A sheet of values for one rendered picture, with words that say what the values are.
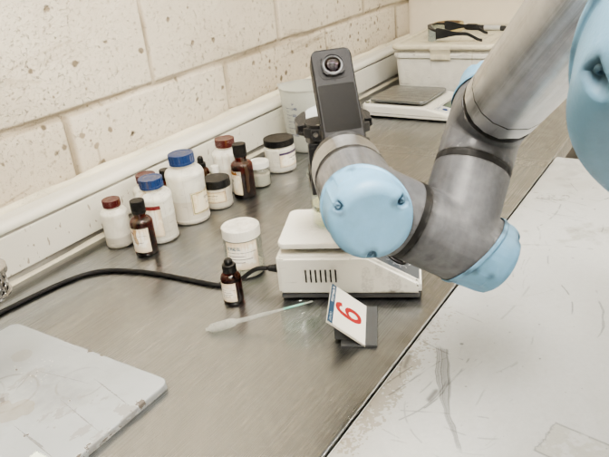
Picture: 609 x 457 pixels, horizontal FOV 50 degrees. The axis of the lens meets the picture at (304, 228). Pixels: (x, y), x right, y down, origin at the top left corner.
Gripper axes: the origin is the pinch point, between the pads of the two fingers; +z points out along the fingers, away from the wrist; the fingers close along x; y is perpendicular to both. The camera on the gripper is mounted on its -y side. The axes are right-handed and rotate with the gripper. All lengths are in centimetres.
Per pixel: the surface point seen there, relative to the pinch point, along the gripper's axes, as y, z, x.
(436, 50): 11, 100, 41
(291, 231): 17.5, 0.1, -6.4
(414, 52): 12, 106, 36
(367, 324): 26.2, -12.8, 2.0
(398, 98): 20, 85, 27
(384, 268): 21.4, -7.1, 5.6
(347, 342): 26.3, -16.3, -1.1
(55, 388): 25.7, -19.4, -36.5
